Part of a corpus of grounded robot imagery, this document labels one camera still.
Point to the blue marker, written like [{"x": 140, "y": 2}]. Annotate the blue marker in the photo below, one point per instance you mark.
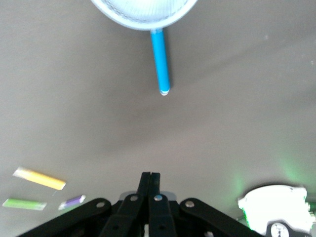
[{"x": 161, "y": 61}]

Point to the yellow marker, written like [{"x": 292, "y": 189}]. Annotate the yellow marker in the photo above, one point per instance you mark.
[{"x": 42, "y": 179}]

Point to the purple marker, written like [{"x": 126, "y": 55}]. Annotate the purple marker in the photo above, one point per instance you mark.
[{"x": 72, "y": 202}]

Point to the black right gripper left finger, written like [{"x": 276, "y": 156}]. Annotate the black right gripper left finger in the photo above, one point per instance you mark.
[{"x": 123, "y": 214}]

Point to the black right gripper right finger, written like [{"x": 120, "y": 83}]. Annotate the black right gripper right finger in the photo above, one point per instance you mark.
[{"x": 160, "y": 217}]

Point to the green marker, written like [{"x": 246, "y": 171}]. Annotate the green marker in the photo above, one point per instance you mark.
[{"x": 22, "y": 204}]

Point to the light blue plastic cup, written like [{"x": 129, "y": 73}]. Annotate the light blue plastic cup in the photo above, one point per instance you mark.
[{"x": 138, "y": 14}]

